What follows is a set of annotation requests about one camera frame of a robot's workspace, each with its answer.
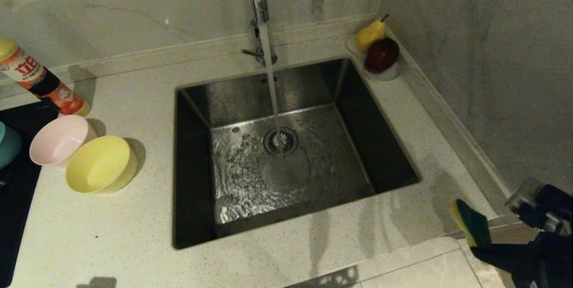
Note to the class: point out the pink plastic bowl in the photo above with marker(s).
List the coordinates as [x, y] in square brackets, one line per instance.
[58, 140]

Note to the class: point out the yellow pear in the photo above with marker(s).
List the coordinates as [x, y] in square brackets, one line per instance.
[369, 35]

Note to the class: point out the round metal drain strainer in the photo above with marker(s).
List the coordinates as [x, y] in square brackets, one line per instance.
[288, 138]

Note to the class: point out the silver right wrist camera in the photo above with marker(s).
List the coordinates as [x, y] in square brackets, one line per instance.
[537, 207]

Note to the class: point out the yellow plastic bowl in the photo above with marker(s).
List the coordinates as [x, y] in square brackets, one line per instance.
[100, 165]

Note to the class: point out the black induction cooktop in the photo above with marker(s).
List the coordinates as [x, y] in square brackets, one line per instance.
[15, 198]

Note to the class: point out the yellow green sponge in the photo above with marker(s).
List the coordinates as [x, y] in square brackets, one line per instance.
[474, 223]

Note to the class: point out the dark red apple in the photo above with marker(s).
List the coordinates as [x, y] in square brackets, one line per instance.
[381, 55]

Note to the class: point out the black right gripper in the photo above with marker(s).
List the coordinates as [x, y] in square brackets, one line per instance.
[548, 261]

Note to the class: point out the blue plastic bowl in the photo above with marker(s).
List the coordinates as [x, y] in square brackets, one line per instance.
[8, 144]

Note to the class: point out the yellow dish soap bottle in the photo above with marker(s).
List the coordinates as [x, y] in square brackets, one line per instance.
[31, 75]

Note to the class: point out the stainless steel sink basin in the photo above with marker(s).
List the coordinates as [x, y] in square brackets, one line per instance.
[340, 176]

